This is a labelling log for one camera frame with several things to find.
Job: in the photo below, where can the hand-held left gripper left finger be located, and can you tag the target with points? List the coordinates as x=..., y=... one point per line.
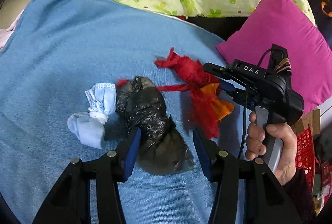
x=131, y=152

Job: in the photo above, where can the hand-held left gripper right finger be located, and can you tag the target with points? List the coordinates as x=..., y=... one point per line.
x=201, y=152

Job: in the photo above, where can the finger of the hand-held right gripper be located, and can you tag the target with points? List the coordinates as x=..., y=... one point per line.
x=229, y=88
x=215, y=69

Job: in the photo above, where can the orange plastic bag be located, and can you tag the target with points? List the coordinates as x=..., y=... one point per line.
x=217, y=104

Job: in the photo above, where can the red plastic bag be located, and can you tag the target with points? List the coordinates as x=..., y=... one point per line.
x=193, y=76

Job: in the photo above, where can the black plastic bag bundle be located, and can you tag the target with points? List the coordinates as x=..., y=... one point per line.
x=149, y=115

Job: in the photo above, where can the person's right forearm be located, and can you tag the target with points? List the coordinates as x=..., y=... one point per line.
x=300, y=195

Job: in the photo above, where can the person's right hand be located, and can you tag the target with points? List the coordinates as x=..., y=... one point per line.
x=281, y=143

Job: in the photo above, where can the brown cardboard box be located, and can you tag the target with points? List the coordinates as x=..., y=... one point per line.
x=310, y=119

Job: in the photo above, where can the crumpled pale blue face mask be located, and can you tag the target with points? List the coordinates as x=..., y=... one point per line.
x=87, y=129

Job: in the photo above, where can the magenta pillow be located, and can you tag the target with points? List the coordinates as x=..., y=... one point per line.
x=280, y=29

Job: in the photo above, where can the red plastic basket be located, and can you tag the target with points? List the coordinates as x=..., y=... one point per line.
x=306, y=154

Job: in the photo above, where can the blue blanket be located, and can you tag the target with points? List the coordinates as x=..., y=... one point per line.
x=64, y=58

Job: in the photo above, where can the pink cloth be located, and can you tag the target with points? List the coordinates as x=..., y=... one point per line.
x=5, y=36

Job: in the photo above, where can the beige cushion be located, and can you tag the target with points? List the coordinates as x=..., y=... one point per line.
x=11, y=10

